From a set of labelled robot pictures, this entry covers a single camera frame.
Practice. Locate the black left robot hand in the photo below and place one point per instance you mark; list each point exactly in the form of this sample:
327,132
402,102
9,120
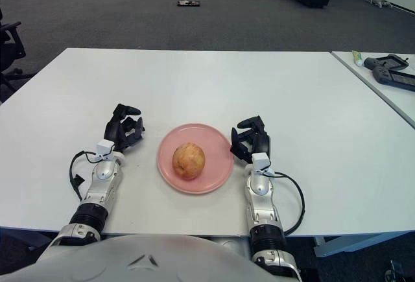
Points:
113,129

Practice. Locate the small black floor tray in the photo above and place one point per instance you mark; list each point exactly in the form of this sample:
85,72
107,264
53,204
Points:
188,3

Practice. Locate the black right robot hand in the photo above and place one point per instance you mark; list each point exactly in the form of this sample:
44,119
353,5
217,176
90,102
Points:
262,144

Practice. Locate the pink round plate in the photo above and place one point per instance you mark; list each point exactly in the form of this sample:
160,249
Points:
214,171

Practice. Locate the grey robot torso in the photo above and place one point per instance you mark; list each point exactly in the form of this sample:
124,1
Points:
146,262

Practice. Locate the green white tube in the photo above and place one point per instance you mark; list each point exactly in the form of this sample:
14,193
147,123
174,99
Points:
357,57

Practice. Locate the black handheld controller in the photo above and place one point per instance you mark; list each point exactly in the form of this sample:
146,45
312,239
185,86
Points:
402,79
369,62

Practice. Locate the blue-grey table frame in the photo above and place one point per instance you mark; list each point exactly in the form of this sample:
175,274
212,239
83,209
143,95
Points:
350,244

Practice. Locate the black office chair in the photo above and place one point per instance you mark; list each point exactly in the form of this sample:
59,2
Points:
9,52

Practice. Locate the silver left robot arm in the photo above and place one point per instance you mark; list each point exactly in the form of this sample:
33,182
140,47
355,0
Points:
100,191

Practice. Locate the red-yellow apple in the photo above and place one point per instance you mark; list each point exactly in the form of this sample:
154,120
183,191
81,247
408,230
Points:
188,162

